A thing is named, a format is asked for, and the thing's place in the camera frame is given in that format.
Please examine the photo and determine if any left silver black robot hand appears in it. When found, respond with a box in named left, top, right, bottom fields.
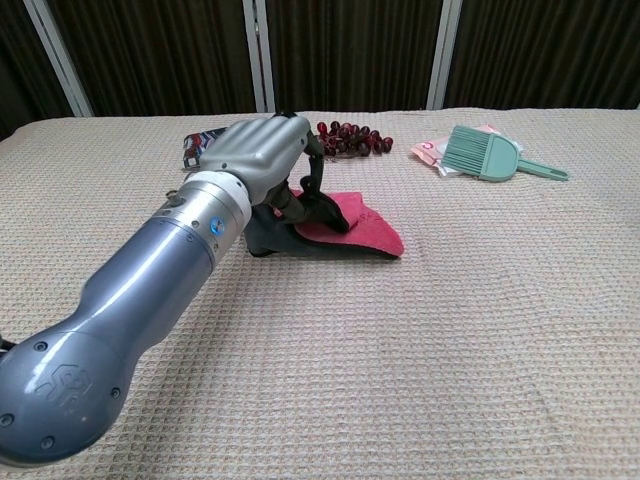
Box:
left=197, top=110, right=329, bottom=224

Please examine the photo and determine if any red and grey cloth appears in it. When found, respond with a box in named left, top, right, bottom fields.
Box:
left=243, top=174, right=405, bottom=261

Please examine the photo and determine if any dark patterned snack box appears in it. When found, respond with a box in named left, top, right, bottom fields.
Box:
left=180, top=127, right=229, bottom=172

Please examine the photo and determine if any dark red grape bunch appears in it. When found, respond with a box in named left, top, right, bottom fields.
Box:
left=314, top=119, right=395, bottom=160

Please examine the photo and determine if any dark brown pleated curtain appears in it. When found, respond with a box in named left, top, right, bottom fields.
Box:
left=0, top=0, right=640, bottom=141

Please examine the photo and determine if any pink paper packet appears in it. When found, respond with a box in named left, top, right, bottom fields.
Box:
left=409, top=124, right=524, bottom=176

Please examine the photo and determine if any mint green plastic brush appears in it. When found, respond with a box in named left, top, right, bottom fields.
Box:
left=439, top=124, right=570, bottom=182

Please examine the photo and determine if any beige waffle tablecloth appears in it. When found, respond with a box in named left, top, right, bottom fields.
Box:
left=0, top=107, right=640, bottom=480

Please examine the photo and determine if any aluminium frame post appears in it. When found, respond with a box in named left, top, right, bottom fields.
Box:
left=23, top=0, right=95, bottom=118
left=241, top=0, right=277, bottom=114
left=427, top=0, right=462, bottom=111

